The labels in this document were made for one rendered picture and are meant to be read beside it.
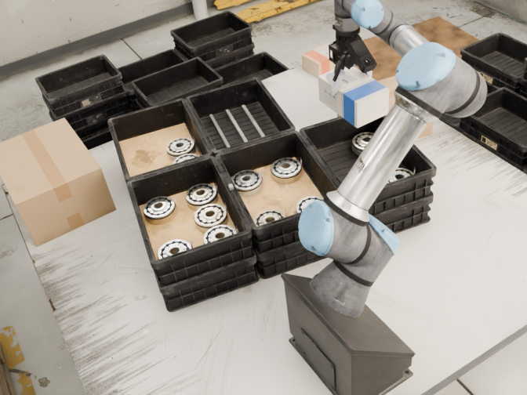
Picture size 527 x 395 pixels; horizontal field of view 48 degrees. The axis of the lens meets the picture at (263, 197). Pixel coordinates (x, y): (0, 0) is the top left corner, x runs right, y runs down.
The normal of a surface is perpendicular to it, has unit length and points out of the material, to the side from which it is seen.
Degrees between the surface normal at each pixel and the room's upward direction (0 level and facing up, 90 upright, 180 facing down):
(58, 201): 90
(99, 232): 0
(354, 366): 90
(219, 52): 90
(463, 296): 0
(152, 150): 0
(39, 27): 90
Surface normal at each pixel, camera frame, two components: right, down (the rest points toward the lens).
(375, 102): 0.51, 0.53
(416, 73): -0.69, -0.41
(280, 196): -0.11, -0.74
